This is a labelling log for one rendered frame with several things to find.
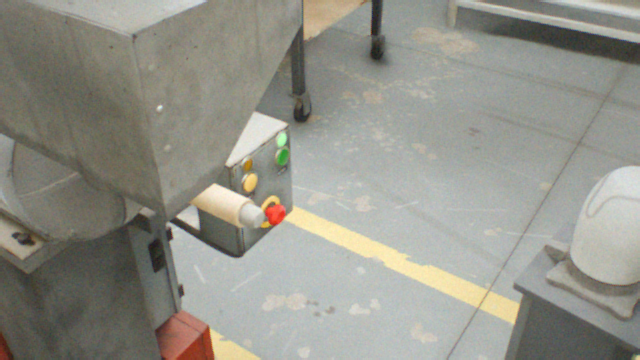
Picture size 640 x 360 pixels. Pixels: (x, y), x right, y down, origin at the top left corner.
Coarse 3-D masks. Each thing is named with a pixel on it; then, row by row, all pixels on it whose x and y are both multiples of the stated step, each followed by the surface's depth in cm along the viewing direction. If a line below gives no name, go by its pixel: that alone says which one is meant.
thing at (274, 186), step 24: (264, 120) 106; (240, 144) 100; (264, 144) 101; (288, 144) 107; (240, 168) 97; (264, 168) 103; (288, 168) 109; (240, 192) 99; (264, 192) 105; (288, 192) 112; (216, 216) 104; (216, 240) 108; (240, 240) 105
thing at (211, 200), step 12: (204, 192) 66; (216, 192) 66; (228, 192) 66; (192, 204) 68; (204, 204) 66; (216, 204) 65; (228, 204) 65; (240, 204) 64; (252, 204) 66; (228, 216) 65
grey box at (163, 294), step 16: (128, 224) 113; (144, 240) 114; (160, 240) 118; (144, 256) 115; (160, 256) 119; (144, 272) 117; (160, 272) 121; (144, 288) 119; (160, 288) 123; (176, 288) 126; (160, 304) 125; (176, 304) 128; (160, 320) 127
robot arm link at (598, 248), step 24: (624, 168) 119; (600, 192) 119; (624, 192) 115; (600, 216) 118; (624, 216) 115; (576, 240) 126; (600, 240) 119; (624, 240) 116; (576, 264) 128; (600, 264) 122; (624, 264) 119
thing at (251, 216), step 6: (246, 210) 64; (252, 210) 64; (258, 210) 64; (240, 216) 64; (246, 216) 64; (252, 216) 64; (258, 216) 64; (264, 216) 65; (240, 222) 65; (246, 222) 64; (252, 222) 64; (258, 222) 64
